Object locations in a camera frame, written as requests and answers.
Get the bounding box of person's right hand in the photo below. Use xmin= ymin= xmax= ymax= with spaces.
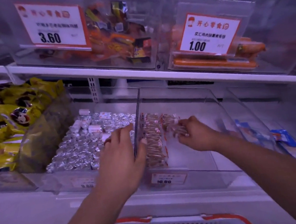
xmin=175 ymin=111 xmax=228 ymax=164

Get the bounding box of person's left hand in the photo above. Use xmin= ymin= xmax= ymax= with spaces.
xmin=89 ymin=121 xmax=156 ymax=204

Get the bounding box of brown striped candy packet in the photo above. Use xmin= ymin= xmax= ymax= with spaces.
xmin=166 ymin=122 xmax=188 ymax=139

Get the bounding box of person's right forearm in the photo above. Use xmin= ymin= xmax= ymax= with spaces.
xmin=210 ymin=125 xmax=296 ymax=224

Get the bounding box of row of brown candy packets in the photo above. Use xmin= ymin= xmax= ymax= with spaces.
xmin=138 ymin=108 xmax=187 ymax=170

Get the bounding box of pile of silver foil candies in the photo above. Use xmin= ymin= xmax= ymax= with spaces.
xmin=38 ymin=101 xmax=144 ymax=177

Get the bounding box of clear bin with brown candies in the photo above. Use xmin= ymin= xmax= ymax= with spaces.
xmin=125 ymin=73 xmax=259 ymax=201

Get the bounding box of white shelf price label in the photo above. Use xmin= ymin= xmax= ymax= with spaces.
xmin=149 ymin=168 xmax=189 ymax=189

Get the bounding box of white perforated shelf upright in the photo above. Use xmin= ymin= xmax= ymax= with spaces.
xmin=87 ymin=76 xmax=103 ymax=104

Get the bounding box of faded shelf price label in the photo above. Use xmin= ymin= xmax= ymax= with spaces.
xmin=70 ymin=175 xmax=97 ymax=192

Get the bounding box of clear bin with silver candies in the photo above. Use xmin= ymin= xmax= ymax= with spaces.
xmin=28 ymin=88 xmax=154 ymax=199

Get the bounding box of blue snack packet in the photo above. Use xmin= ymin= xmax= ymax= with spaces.
xmin=269 ymin=126 xmax=296 ymax=164
xmin=234 ymin=115 xmax=268 ymax=151

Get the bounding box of long orange sausage stick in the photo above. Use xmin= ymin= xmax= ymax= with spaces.
xmin=171 ymin=46 xmax=259 ymax=81

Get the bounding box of clear bin with yellow packets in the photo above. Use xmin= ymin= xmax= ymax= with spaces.
xmin=0 ymin=61 xmax=84 ymax=195

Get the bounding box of small white price card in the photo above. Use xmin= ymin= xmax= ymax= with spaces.
xmin=174 ymin=5 xmax=247 ymax=62

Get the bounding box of clear bin with blue packets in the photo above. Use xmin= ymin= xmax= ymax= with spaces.
xmin=224 ymin=77 xmax=296 ymax=176

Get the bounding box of pile of orange snack packets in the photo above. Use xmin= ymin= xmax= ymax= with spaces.
xmin=31 ymin=0 xmax=156 ymax=79

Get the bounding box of short orange sausage pack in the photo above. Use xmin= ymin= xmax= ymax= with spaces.
xmin=232 ymin=33 xmax=268 ymax=61

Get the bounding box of white lower shelf board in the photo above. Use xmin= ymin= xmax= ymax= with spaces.
xmin=0 ymin=148 xmax=296 ymax=224

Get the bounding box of pile of yellow snack packets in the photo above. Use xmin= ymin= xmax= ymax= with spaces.
xmin=0 ymin=63 xmax=76 ymax=173

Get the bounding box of large white price card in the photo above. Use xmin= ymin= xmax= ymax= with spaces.
xmin=14 ymin=0 xmax=92 ymax=59

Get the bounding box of clear bin with sausages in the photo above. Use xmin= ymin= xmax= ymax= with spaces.
xmin=157 ymin=0 xmax=296 ymax=91

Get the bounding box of white shelf rail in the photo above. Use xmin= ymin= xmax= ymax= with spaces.
xmin=0 ymin=17 xmax=296 ymax=132

